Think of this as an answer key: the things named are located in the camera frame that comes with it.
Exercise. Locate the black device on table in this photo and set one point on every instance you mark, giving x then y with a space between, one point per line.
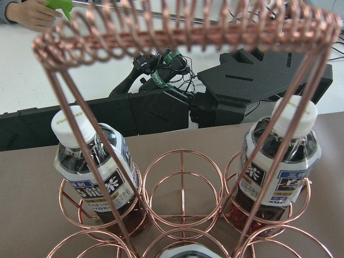
242 78

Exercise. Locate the green spray bottle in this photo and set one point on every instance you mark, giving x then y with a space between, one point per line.
65 5

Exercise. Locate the person's hand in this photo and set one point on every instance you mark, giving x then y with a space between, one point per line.
33 15

